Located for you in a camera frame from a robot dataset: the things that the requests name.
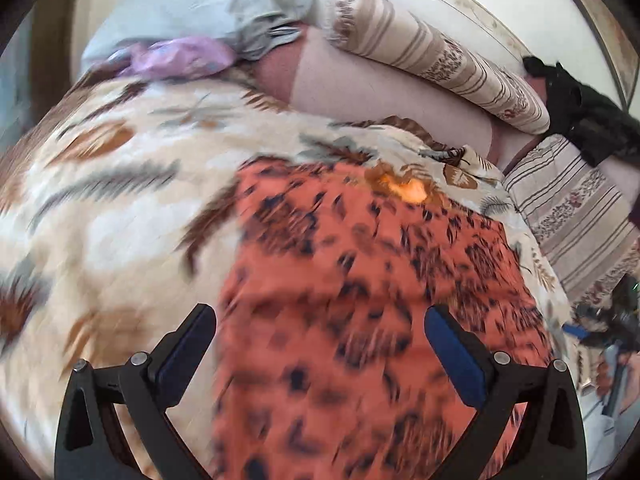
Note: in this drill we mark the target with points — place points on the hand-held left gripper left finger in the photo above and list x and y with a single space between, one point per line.
184 357

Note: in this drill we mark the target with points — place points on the grey cloth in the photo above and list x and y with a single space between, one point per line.
200 5

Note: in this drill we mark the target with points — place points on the purple cloth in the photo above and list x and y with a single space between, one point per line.
175 57

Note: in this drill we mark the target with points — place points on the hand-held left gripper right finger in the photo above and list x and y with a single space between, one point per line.
456 355

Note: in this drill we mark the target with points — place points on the pink bed sheet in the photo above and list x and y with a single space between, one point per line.
350 90

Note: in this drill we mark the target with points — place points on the leaf-print cream blanket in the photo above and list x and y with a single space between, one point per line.
125 210

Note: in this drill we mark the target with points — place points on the striped floral bed cover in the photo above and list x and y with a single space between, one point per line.
570 205

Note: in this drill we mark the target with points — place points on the black garment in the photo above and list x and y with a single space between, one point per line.
590 110

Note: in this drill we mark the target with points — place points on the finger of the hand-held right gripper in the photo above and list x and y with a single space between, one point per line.
614 385

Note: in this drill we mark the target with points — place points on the orange floral small garment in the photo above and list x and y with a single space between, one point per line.
350 285

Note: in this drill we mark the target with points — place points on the striped bolster pillow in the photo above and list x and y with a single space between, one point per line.
425 45

